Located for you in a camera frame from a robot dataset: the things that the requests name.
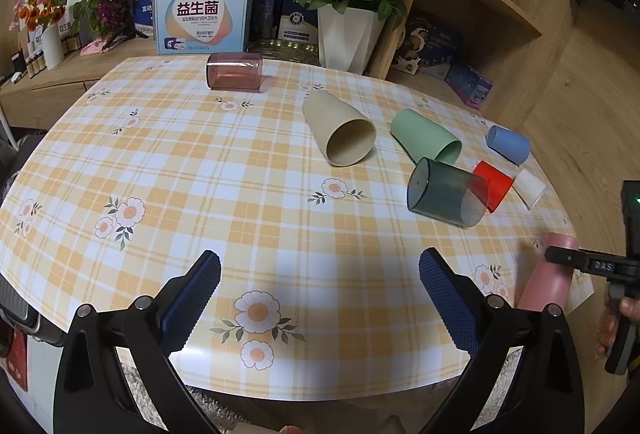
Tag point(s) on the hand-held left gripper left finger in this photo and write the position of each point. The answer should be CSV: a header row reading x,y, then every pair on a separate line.
x,y
192,299

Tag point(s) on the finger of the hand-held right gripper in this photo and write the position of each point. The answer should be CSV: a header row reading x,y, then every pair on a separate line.
x,y
580,260

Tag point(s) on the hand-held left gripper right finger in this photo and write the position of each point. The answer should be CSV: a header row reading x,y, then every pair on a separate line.
x,y
449,301

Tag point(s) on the pink cup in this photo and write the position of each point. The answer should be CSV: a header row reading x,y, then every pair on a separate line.
x,y
547,279

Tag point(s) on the white cup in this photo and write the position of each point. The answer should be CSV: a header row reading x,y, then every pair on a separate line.
x,y
529,186

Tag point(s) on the clear dark teal cup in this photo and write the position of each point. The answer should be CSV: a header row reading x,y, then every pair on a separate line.
x,y
440,191

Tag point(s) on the red cup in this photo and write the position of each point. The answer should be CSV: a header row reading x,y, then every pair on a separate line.
x,y
497,184

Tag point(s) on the blue cup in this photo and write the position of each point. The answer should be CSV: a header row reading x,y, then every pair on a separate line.
x,y
507,143

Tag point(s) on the green cup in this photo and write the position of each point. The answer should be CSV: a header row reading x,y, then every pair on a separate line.
x,y
420,132

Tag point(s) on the beige cup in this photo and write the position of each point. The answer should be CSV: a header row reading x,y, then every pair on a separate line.
x,y
332,124

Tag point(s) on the clear brown cup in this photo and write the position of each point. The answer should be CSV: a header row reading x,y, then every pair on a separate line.
x,y
234,72

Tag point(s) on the person's right hand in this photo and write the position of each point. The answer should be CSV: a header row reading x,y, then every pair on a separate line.
x,y
609,324

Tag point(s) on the yellow plaid floral tablecloth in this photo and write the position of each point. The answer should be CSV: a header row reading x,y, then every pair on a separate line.
x,y
225,194

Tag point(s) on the purple box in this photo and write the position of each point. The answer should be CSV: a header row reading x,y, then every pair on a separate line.
x,y
470,84

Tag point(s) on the wooden shelf unit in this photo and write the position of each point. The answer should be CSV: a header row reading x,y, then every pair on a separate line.
x,y
480,29

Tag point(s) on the wooden sideboard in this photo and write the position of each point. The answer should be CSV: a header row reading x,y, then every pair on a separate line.
x,y
65,84

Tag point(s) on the blue illustrated box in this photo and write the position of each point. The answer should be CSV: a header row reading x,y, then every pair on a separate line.
x,y
425,44

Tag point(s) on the golden tray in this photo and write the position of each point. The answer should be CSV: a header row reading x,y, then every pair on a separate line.
x,y
282,49

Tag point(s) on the pink cloth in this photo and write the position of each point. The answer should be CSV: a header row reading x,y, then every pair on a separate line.
x,y
105,47

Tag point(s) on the white faceted vase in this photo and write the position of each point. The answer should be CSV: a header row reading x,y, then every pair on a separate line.
x,y
350,37

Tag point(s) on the light blue printed box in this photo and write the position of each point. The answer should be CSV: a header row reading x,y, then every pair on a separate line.
x,y
202,14

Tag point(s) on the row of small bottles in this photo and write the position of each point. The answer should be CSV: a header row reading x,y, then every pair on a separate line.
x,y
30,62

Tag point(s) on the white ribbed vase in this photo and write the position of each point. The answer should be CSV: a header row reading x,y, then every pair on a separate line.
x,y
53,45

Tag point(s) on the white and blue bag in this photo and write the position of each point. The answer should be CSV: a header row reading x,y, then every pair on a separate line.
x,y
145,12

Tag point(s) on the navy box with emblem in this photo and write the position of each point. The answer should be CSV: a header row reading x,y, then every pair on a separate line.
x,y
297,22

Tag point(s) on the tall navy box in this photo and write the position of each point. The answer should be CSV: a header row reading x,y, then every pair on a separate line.
x,y
265,7

